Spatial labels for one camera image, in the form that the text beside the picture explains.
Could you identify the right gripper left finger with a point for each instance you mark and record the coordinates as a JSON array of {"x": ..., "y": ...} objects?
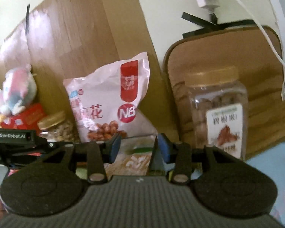
[{"x": 57, "y": 181}]

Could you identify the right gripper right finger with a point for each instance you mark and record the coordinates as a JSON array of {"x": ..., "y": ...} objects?
[{"x": 220, "y": 182}]

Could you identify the red gift bag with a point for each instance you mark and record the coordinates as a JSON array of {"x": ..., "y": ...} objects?
[{"x": 27, "y": 120}]

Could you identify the cashew jar gold lid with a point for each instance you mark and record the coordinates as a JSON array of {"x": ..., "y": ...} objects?
[{"x": 58, "y": 128}]

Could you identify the pig cartoon blue tablecloth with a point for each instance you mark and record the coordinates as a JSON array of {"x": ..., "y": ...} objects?
[{"x": 272, "y": 163}]

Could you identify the pink blue plush toy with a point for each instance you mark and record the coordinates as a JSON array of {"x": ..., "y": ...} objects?
[{"x": 18, "y": 91}]

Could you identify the pecan jar gold lid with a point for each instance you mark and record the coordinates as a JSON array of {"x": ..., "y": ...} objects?
[{"x": 219, "y": 107}]

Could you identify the black sheep print box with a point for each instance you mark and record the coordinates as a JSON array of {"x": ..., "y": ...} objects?
[{"x": 133, "y": 156}]

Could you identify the pink snack bag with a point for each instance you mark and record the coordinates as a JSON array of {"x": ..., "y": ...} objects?
[{"x": 106, "y": 101}]

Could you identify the brown wood-pattern board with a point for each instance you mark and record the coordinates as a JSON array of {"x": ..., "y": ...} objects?
[{"x": 64, "y": 39}]

